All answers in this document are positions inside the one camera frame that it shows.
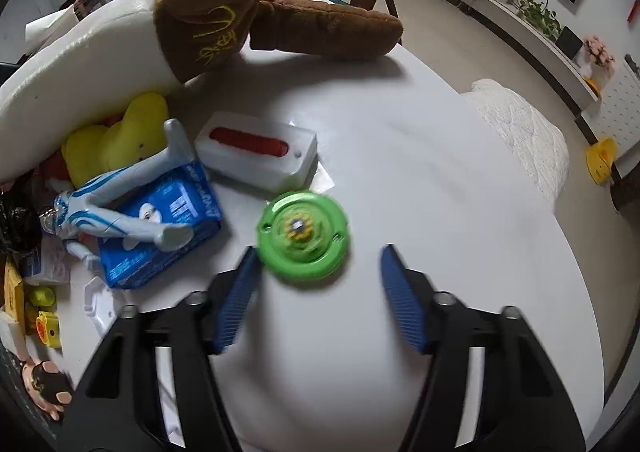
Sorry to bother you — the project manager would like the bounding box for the yellow child stool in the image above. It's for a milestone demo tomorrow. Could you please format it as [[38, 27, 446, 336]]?
[[586, 137, 619, 185]]

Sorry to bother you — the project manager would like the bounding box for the yellow and orange toy block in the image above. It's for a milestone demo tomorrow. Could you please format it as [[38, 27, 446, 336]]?
[[35, 312, 64, 349]]

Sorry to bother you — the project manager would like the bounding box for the trailing green plant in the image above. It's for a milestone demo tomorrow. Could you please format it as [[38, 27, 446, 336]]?
[[516, 0, 562, 40]]

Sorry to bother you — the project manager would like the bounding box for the white television counter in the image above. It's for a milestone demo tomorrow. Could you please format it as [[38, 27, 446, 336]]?
[[400, 0, 601, 113]]

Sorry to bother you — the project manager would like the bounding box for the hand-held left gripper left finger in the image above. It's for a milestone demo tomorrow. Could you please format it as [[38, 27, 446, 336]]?
[[65, 247, 263, 452]]

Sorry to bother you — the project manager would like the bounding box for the white pegboard panel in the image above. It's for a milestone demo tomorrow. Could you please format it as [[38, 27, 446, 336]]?
[[580, 54, 640, 169]]

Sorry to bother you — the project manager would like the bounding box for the yellow plush toy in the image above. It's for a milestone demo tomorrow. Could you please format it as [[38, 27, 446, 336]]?
[[61, 92, 171, 187]]

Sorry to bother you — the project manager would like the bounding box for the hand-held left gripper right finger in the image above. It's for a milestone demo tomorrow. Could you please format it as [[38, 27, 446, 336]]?
[[380, 244, 586, 452]]

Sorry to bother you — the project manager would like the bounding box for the small black frame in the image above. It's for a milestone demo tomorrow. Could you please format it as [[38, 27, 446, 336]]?
[[555, 26, 584, 60]]

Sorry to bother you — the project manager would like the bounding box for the brown plush hammer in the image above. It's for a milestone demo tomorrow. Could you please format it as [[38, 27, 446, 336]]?
[[154, 0, 404, 85]]

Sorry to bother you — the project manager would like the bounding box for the white bowling pin plush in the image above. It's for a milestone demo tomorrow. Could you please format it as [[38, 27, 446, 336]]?
[[0, 0, 178, 183]]

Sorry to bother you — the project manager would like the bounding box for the white quilted cushion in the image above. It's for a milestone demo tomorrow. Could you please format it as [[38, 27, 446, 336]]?
[[460, 78, 571, 207]]

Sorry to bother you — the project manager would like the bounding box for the green spinning top toy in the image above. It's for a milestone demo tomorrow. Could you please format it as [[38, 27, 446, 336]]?
[[256, 191, 351, 279]]

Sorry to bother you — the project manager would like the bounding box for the white box with red insert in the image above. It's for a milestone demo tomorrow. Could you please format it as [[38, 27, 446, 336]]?
[[194, 112, 319, 193]]

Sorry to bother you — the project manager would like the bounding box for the black plastic bag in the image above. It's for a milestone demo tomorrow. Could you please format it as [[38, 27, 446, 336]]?
[[0, 177, 47, 257]]

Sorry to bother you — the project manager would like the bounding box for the blue tissue packet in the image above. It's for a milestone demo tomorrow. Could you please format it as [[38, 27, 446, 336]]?
[[97, 162, 223, 290]]

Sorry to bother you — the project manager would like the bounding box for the silver and blue hero figure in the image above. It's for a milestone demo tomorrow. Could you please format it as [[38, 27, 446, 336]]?
[[40, 118, 196, 273]]

